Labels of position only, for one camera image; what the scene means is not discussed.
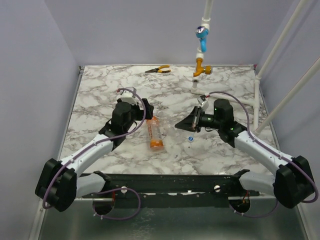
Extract orange label tea bottle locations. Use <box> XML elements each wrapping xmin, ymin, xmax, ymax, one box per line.
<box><xmin>146</xmin><ymin>116</ymin><xmax>164</xmax><ymax>152</ymax></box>

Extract orange plastic faucet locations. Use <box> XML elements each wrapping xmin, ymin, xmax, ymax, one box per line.
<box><xmin>193</xmin><ymin>57</ymin><xmax>212</xmax><ymax>77</ymax></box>

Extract yellow handled pliers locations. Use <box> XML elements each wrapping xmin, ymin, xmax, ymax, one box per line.
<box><xmin>145</xmin><ymin>65</ymin><xmax>171</xmax><ymax>74</ymax></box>

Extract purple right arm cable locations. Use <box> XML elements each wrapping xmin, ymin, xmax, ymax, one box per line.
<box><xmin>207</xmin><ymin>91</ymin><xmax>320</xmax><ymax>218</ymax></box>

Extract aluminium rail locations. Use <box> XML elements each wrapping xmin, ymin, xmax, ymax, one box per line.
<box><xmin>74</xmin><ymin>192</ymin><xmax>306</xmax><ymax>208</ymax></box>

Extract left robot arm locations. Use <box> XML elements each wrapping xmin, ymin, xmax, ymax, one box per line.
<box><xmin>35</xmin><ymin>97</ymin><xmax>154</xmax><ymax>212</ymax></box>

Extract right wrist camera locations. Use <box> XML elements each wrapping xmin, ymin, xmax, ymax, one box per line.
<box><xmin>197</xmin><ymin>94</ymin><xmax>209</xmax><ymax>112</ymax></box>

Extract white PVC pipe frame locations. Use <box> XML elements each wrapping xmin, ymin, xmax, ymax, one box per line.
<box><xmin>189</xmin><ymin>0</ymin><xmax>320</xmax><ymax>137</ymax></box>

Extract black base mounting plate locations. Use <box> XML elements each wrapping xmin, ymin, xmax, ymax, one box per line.
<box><xmin>82</xmin><ymin>172</ymin><xmax>266</xmax><ymax>210</ymax></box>

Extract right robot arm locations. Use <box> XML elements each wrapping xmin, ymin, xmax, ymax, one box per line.
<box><xmin>175</xmin><ymin>99</ymin><xmax>319</xmax><ymax>209</ymax></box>

